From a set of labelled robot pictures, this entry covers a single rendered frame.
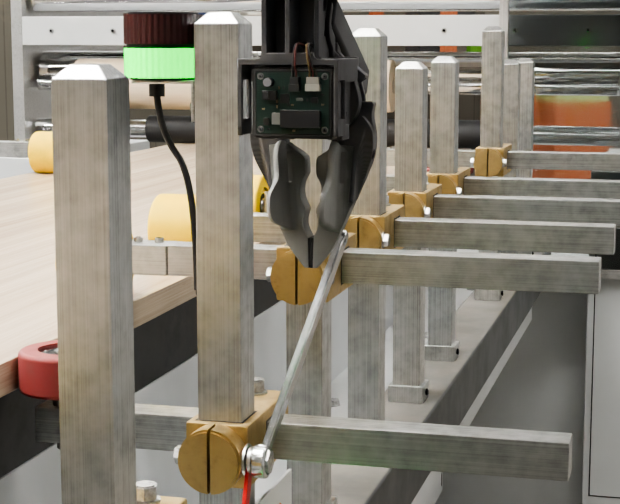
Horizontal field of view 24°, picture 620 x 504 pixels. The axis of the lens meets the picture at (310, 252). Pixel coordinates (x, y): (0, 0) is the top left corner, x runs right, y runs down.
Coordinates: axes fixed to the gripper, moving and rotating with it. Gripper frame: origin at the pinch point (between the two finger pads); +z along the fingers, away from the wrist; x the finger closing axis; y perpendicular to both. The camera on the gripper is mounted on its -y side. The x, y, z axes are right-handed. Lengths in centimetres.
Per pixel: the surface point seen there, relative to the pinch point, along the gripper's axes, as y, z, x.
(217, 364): -1.4, 9.4, -8.0
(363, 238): -48.7, 6.0, -7.3
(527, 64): -201, -10, -7
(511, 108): -176, -2, -7
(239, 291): -1.4, 3.7, -6.2
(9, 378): -4.6, 12.4, -26.9
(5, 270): -47, 11, -48
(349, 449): -5.7, 16.6, 1.4
